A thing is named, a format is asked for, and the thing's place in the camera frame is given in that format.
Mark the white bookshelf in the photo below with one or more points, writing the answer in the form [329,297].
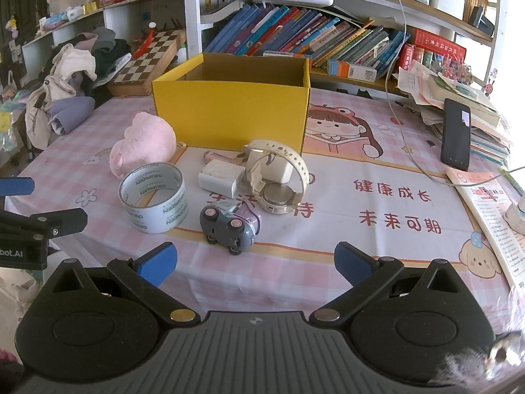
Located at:
[192,16]

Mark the purple grey toy car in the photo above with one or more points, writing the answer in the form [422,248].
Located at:
[221,225]

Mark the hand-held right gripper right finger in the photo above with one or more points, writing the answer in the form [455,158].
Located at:
[352,262]

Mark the grey garment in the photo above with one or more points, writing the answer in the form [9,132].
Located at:
[106,35]

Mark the white wrist watch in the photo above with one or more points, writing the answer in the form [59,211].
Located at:
[275,197]

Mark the large white power adapter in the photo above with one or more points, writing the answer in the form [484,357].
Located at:
[219,176]

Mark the lavender garment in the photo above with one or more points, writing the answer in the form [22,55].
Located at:
[71,115]

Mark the cream garment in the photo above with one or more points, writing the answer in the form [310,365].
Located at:
[69,69]

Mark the wooden chessboard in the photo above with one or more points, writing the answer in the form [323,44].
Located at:
[151,57]

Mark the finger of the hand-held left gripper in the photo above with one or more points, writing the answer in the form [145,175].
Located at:
[61,217]
[16,186]

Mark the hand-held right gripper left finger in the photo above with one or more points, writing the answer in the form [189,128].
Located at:
[158,262]

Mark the red toy stick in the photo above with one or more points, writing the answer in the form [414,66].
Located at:
[144,43]

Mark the clear tape roll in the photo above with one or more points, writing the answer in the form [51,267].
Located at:
[164,209]

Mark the gold box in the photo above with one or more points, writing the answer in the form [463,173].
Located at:
[91,8]

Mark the pink comb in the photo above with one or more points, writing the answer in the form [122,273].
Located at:
[217,156]

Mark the red book box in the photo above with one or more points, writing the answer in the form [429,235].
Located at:
[439,45]

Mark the small white plug charger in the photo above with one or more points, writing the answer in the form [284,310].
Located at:
[275,168]

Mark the stack of papers and books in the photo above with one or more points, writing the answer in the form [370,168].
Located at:
[484,111]

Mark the pink plush toy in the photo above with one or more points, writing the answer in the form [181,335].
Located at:
[143,139]

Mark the row of books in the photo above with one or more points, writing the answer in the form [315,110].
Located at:
[287,28]

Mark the fuzzy pale cloth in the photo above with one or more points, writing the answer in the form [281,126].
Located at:
[463,361]

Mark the yellow cardboard box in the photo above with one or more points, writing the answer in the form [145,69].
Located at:
[229,115]

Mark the black smartphone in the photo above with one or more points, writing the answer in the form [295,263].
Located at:
[455,139]

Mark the black small box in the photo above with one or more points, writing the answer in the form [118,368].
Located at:
[480,20]

